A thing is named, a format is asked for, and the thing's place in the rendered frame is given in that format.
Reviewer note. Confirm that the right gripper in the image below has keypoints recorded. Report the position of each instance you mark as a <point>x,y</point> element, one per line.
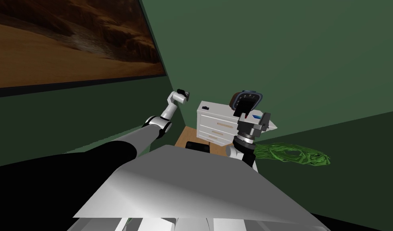
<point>246,106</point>

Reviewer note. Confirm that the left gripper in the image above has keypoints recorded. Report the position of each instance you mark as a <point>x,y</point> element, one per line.
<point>183,92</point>

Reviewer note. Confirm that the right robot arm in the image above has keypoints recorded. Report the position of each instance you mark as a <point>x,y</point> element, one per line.
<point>246,138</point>

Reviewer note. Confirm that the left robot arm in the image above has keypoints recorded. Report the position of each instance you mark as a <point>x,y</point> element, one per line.
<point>87,173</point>

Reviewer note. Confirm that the blue and brown round object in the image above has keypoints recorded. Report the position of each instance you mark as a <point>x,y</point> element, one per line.
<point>261,98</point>

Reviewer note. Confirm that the small black object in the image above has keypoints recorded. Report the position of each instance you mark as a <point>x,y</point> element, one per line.
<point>205,108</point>

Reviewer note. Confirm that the white chest of drawers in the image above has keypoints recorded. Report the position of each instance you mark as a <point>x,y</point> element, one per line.
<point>212,123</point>

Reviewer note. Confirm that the green leafy plant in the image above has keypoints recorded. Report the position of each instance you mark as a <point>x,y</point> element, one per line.
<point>289,154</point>

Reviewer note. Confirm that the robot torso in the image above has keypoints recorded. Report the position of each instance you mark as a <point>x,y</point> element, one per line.
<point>183,189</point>

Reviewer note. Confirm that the brown desert landscape picture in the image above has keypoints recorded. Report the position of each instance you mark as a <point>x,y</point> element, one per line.
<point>61,45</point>

